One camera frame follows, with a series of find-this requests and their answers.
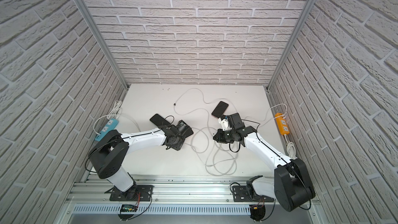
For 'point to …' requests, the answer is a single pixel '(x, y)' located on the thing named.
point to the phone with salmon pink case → (219, 109)
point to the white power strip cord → (290, 148)
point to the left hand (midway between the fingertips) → (185, 135)
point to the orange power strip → (282, 124)
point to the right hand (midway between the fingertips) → (211, 139)
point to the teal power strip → (110, 125)
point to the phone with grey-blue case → (159, 121)
